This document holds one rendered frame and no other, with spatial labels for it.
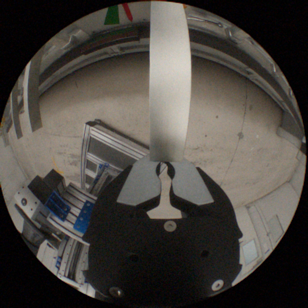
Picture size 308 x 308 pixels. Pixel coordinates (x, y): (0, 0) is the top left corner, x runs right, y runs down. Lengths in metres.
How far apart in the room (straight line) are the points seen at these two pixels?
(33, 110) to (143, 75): 0.88
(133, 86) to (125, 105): 0.20
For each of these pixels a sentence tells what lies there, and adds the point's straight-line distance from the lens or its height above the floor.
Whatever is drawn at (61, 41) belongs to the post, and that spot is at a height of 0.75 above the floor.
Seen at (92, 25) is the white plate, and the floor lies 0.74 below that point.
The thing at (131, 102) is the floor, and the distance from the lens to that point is 0.96.
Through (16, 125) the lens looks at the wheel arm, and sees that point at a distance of 0.49.
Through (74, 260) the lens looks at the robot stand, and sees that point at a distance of 0.68.
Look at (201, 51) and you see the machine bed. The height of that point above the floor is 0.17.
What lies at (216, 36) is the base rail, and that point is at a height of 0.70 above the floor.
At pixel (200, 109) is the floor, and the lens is 1.02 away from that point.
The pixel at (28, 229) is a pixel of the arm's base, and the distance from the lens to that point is 0.62.
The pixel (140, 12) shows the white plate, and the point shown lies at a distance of 0.31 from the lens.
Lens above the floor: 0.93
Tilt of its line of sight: 59 degrees down
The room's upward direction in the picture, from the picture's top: 174 degrees counter-clockwise
